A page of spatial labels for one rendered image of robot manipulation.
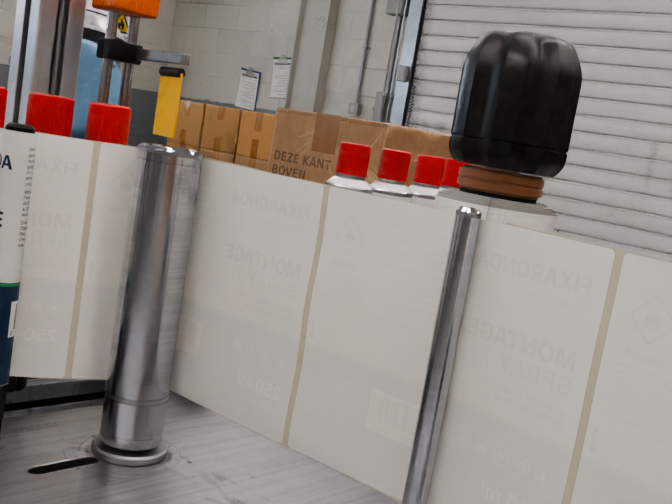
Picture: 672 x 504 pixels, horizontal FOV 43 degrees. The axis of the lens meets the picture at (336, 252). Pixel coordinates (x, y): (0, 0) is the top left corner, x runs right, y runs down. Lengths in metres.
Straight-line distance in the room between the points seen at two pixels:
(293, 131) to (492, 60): 0.83
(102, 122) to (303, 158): 0.70
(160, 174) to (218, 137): 4.33
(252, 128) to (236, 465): 4.15
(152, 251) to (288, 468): 0.16
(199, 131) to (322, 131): 3.61
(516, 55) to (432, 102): 5.19
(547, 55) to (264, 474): 0.32
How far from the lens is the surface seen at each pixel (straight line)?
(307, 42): 6.61
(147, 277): 0.50
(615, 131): 5.18
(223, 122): 4.80
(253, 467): 0.54
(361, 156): 0.88
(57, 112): 0.66
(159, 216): 0.49
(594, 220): 5.20
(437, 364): 0.40
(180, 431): 0.59
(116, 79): 1.03
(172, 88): 0.75
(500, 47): 0.58
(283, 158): 1.39
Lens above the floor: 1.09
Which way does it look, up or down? 8 degrees down
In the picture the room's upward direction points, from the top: 9 degrees clockwise
